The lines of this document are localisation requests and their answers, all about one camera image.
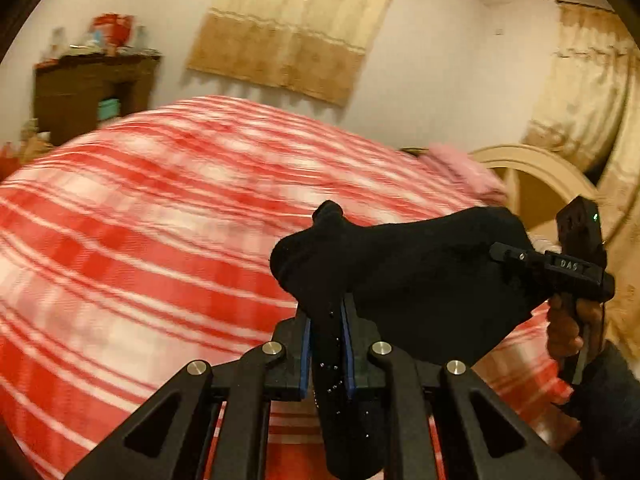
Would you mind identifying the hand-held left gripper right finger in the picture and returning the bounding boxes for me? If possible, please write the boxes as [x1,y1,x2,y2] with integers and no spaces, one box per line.
[341,294,581,480]

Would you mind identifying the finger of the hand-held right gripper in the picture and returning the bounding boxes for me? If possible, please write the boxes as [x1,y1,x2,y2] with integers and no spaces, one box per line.
[489,242,546,273]

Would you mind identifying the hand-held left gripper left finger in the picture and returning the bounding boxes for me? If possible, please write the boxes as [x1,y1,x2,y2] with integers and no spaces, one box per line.
[65,305,315,480]

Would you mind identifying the black pants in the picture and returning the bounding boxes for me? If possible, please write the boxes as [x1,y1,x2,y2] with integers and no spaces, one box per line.
[270,200,546,480]

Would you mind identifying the person's right forearm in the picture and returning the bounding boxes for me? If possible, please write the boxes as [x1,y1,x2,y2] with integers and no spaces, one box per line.
[560,340,640,480]

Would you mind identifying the person's right hand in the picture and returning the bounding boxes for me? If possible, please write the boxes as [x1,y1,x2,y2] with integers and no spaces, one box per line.
[545,295,603,363]

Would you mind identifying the cream arched headboard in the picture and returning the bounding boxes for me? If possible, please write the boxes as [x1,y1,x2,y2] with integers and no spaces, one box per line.
[400,144,601,241]

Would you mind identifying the pink fluffy pillow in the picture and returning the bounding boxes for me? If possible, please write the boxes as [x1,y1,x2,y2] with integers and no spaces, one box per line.
[420,142,508,206]

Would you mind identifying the long beige patterned curtain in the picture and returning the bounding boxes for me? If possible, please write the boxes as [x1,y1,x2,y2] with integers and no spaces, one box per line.
[520,2,640,361]

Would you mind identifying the red plaid blanket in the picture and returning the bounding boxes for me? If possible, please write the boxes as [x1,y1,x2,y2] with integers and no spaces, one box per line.
[0,95,581,480]

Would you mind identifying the short beige window curtain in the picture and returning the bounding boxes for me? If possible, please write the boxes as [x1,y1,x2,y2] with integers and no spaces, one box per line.
[186,0,407,107]

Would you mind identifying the brown wooden dresser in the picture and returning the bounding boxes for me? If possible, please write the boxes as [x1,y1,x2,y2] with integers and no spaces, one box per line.
[34,52,162,147]

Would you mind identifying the red gift bag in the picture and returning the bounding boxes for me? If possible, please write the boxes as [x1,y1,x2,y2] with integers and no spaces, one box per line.
[90,12,136,48]

